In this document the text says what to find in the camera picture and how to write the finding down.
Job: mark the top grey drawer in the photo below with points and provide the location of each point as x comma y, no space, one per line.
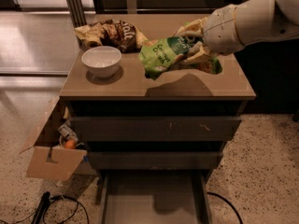
150,129

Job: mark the open cardboard box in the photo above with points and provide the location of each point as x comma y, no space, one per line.
50,159

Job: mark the green rice chip bag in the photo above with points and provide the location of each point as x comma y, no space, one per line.
165,55

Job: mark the grey drawer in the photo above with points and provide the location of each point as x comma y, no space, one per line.
154,160
150,129

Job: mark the middle grey drawer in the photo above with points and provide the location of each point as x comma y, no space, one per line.
154,160

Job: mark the black bar on floor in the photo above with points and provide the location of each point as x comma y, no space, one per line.
44,202

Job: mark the open bottom drawer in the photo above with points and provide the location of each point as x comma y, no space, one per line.
154,197

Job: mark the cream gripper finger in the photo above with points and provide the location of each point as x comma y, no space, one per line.
199,53
193,28

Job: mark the small grey packet in box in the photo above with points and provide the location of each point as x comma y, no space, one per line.
67,133

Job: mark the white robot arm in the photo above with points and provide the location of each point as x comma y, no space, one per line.
267,21

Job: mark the white ceramic bowl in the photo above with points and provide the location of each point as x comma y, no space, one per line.
103,61

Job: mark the grey drawer cabinet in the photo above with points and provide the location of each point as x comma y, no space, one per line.
182,93

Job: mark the brown salt chip bag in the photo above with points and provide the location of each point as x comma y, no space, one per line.
118,34

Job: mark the orange fruit in box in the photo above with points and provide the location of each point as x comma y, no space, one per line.
70,144

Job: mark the metal railing frame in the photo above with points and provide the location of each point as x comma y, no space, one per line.
155,0

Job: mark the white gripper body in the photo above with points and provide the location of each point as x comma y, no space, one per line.
220,28

